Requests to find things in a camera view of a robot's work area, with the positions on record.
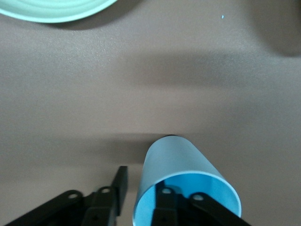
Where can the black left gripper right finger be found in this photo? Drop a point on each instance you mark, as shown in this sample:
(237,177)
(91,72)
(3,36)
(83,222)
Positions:
(169,212)

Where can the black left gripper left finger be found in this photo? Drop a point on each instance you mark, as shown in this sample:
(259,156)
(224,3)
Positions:
(94,207)

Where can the blue paper cup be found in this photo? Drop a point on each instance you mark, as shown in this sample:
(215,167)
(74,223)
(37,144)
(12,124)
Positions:
(178,160)

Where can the pale green plate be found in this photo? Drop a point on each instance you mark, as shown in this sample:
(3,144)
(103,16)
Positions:
(51,10)

